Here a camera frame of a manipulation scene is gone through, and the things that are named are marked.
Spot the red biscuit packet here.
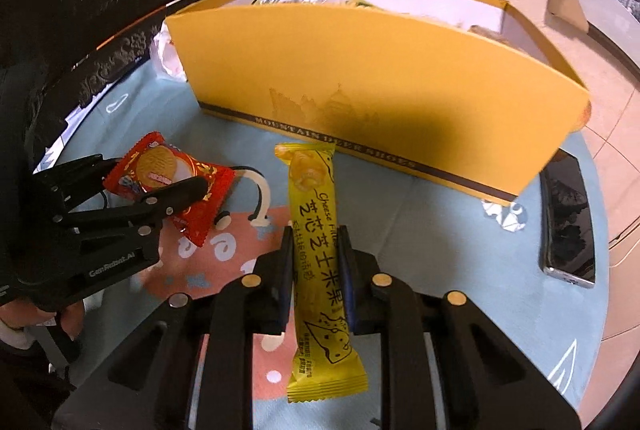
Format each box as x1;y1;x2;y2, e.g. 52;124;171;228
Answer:
103;131;234;247

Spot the yellow cheese stick packet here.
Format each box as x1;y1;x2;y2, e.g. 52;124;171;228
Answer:
274;143;368;403

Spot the person's left hand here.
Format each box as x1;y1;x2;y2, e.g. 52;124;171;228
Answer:
0;299;85;340

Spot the light blue table mat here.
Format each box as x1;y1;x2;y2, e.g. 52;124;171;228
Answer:
62;63;606;405

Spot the black smartphone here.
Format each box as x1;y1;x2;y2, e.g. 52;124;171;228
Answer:
539;148;596;288

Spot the yellow cardboard box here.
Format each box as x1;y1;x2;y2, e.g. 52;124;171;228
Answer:
166;0;590;204

